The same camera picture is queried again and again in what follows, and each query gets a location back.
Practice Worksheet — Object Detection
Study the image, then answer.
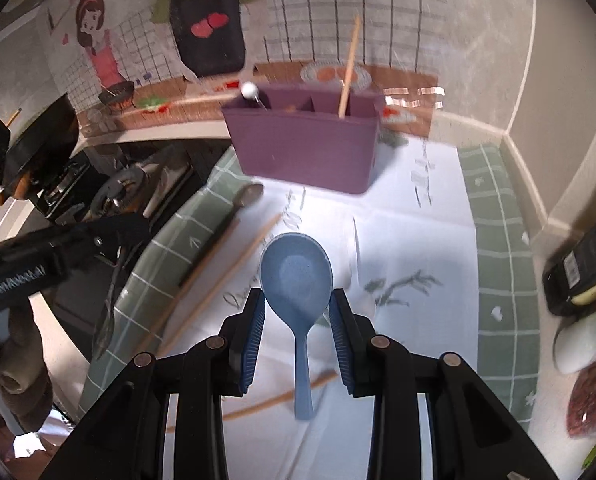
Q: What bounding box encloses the dark soy sauce bottle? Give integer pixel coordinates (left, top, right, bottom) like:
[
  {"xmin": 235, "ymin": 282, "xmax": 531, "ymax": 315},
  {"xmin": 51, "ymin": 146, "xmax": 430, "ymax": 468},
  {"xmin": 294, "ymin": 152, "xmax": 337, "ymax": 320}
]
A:
[{"xmin": 542, "ymin": 214, "xmax": 596, "ymax": 317}]

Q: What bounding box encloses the black gas stove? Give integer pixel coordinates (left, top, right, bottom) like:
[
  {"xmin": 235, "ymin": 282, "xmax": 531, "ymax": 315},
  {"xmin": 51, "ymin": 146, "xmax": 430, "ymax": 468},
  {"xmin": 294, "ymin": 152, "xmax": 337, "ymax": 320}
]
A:
[{"xmin": 35, "ymin": 150, "xmax": 201, "ymax": 263}]

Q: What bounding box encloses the yellow lid chili jar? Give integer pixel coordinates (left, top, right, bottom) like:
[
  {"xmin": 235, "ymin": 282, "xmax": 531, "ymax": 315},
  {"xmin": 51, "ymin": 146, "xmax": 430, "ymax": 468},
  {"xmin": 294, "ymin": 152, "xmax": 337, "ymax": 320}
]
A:
[{"xmin": 566, "ymin": 374, "xmax": 596, "ymax": 439}]

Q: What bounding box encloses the black pan with wooden handle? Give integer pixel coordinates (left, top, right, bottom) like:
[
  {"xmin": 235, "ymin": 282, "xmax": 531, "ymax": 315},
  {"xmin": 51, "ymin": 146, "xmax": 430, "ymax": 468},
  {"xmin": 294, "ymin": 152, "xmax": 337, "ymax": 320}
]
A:
[{"xmin": 0, "ymin": 92, "xmax": 82, "ymax": 198}]

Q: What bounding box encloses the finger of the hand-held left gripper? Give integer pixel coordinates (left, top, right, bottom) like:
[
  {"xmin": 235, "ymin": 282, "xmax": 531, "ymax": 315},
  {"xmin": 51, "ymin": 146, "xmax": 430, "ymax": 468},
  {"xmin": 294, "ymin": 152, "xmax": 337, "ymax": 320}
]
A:
[{"xmin": 90, "ymin": 211, "xmax": 152, "ymax": 262}]

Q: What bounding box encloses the purple utensil holder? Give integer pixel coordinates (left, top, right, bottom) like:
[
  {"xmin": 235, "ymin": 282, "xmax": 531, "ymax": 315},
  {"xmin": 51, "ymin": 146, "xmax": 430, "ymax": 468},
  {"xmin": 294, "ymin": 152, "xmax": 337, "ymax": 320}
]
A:
[{"xmin": 221, "ymin": 85, "xmax": 386, "ymax": 195}]

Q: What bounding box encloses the wooden chopstick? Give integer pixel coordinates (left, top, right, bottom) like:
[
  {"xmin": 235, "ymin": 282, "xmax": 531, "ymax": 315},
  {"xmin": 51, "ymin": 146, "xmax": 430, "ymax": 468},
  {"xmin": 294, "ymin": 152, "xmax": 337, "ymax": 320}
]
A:
[
  {"xmin": 159, "ymin": 213, "xmax": 283, "ymax": 357},
  {"xmin": 223, "ymin": 370, "xmax": 339, "ymax": 421},
  {"xmin": 338, "ymin": 15, "xmax": 363, "ymax": 119},
  {"xmin": 127, "ymin": 220, "xmax": 243, "ymax": 358}
]

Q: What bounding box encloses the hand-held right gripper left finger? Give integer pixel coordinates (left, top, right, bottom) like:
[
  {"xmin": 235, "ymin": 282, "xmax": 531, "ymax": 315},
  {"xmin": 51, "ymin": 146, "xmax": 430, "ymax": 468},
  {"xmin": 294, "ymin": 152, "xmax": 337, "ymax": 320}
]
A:
[{"xmin": 38, "ymin": 287, "xmax": 267, "ymax": 480}]

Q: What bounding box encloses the cartoon couple wall poster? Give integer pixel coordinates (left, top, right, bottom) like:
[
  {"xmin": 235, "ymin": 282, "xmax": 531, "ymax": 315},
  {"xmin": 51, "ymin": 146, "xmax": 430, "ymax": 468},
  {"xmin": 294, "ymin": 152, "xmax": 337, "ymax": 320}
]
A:
[{"xmin": 0, "ymin": 0, "xmax": 446, "ymax": 136}]

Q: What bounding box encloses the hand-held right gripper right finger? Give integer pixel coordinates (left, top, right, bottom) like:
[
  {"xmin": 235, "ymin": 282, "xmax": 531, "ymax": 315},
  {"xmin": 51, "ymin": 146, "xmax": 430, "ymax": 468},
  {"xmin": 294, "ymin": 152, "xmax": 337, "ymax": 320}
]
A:
[{"xmin": 328, "ymin": 287, "xmax": 563, "ymax": 480}]

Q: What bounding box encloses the green and white checked tablecloth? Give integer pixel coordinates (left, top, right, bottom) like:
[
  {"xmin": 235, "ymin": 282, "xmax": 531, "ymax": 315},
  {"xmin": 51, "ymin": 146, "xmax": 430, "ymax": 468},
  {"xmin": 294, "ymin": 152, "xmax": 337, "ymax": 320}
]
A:
[{"xmin": 78, "ymin": 135, "xmax": 542, "ymax": 480}]

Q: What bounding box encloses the white shaker with teal cap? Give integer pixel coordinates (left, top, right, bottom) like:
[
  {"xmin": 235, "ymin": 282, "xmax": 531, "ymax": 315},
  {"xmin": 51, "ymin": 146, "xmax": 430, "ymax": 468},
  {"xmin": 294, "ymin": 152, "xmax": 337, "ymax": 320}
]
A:
[{"xmin": 552, "ymin": 305, "xmax": 596, "ymax": 375}]

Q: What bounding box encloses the dark slim spoon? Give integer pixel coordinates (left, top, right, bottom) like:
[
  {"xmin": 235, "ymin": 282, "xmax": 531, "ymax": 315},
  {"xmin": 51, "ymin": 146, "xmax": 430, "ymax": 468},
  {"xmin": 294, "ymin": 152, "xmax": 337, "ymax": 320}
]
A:
[{"xmin": 93, "ymin": 252, "xmax": 129, "ymax": 358}]

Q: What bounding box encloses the person's left hand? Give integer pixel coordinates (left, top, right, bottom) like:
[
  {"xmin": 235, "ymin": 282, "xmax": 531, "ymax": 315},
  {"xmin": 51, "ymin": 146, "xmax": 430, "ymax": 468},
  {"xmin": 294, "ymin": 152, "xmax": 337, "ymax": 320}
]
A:
[{"xmin": 0, "ymin": 304, "xmax": 55, "ymax": 433}]

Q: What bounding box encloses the dark spoon with white ball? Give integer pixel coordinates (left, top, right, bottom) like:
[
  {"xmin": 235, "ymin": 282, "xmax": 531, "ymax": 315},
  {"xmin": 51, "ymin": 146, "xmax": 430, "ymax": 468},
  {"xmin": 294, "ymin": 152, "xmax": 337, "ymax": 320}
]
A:
[{"xmin": 240, "ymin": 81, "xmax": 271, "ymax": 111}]

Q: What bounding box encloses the small brown wooden spoon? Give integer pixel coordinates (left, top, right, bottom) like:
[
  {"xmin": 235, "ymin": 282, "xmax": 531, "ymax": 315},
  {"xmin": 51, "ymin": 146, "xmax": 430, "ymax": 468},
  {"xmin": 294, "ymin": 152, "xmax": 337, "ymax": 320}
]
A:
[{"xmin": 179, "ymin": 182, "xmax": 265, "ymax": 291}]

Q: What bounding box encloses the blue rice spoon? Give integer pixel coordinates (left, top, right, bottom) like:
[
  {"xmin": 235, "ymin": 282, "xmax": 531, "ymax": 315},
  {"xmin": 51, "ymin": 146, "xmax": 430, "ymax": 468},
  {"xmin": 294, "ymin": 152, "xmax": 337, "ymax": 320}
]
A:
[{"xmin": 260, "ymin": 232, "xmax": 335, "ymax": 421}]

